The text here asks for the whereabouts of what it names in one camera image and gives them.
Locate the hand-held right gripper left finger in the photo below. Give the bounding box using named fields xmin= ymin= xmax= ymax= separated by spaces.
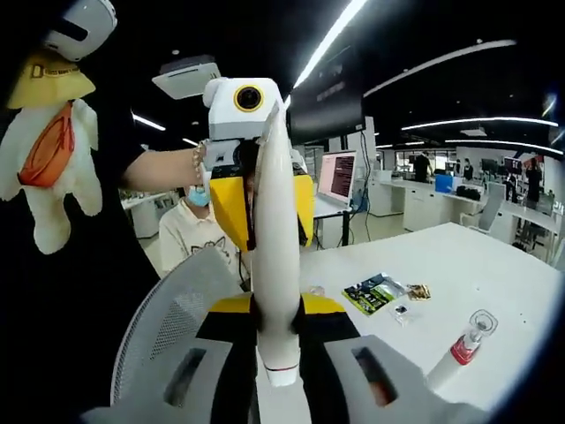
xmin=81 ymin=293 xmax=258 ymax=424

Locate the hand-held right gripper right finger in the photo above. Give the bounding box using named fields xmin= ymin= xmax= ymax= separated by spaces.
xmin=298 ymin=292 xmax=485 ymax=424

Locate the tall white skincare tube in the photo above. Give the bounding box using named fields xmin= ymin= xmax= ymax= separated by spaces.
xmin=249 ymin=100 xmax=305 ymax=389

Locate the dark green skincare sachet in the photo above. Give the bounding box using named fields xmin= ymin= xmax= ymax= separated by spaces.
xmin=342 ymin=272 xmax=406 ymax=317

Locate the small silver skincare sachet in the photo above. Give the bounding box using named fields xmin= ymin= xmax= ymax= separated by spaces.
xmin=388 ymin=302 xmax=418 ymax=327

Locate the white skincare bottle red collar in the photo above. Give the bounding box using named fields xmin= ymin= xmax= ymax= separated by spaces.
xmin=426 ymin=308 xmax=500 ymax=394

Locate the open silver laptop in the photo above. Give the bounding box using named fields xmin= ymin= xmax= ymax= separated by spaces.
xmin=313 ymin=149 xmax=358 ymax=220

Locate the white ceiling air unit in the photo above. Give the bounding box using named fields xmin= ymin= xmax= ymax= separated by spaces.
xmin=152 ymin=55 xmax=222 ymax=101

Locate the large black monitor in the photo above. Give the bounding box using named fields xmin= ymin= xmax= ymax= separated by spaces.
xmin=286 ymin=43 xmax=367 ymax=146

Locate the white office desk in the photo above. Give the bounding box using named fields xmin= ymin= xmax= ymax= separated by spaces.
xmin=374 ymin=178 xmax=491 ymax=233

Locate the person's black shirt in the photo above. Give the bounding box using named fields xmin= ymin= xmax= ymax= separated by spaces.
xmin=0 ymin=0 xmax=162 ymax=424

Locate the long ceiling light strip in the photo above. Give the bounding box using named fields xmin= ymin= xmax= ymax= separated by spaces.
xmin=291 ymin=0 xmax=370 ymax=89

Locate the white worn device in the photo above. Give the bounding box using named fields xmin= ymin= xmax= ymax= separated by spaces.
xmin=42 ymin=0 xmax=119 ymax=63

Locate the white plush figure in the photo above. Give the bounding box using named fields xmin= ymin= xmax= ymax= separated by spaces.
xmin=0 ymin=48 xmax=105 ymax=256

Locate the light grey office chair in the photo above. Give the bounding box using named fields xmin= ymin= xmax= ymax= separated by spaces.
xmin=478 ymin=180 xmax=508 ymax=233

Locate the beaded bracelet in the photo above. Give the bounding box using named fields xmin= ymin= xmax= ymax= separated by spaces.
xmin=192 ymin=140 xmax=208 ymax=182

